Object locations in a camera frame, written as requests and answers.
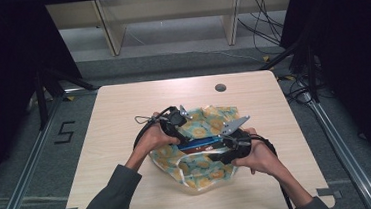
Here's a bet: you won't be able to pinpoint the black hanging cables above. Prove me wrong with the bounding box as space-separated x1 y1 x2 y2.
234 0 288 58

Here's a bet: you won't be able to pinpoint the thin white floor cable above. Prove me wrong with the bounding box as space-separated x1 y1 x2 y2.
168 43 266 71

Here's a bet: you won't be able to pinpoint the thin grey wire loop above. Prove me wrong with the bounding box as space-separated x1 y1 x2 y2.
133 112 163 127

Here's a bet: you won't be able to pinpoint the black curtain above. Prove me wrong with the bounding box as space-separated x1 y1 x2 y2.
0 0 93 198
275 0 371 199

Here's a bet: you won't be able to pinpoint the lemon print fabric bag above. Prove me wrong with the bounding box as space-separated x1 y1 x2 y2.
145 102 248 199

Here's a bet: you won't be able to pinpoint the aluminium floor rail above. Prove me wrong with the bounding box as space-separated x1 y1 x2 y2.
301 84 371 209
0 88 82 209

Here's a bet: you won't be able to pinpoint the black metal stand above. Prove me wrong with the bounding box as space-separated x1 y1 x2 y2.
32 62 102 131
255 30 322 109

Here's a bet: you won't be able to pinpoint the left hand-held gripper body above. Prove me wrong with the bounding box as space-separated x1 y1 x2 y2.
158 103 196 142

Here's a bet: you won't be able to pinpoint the person's right hand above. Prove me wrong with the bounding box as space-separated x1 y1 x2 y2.
228 125 281 179

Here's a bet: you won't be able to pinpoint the bundle of floor cables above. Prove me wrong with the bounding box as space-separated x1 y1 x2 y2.
275 70 330 108

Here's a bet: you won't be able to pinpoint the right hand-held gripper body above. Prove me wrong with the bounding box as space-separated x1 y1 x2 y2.
215 113 256 166

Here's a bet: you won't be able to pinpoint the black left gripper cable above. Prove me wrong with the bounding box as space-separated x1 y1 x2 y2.
130 105 178 150

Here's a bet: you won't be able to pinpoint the person's left hand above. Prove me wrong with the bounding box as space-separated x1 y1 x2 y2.
130 109 183 164

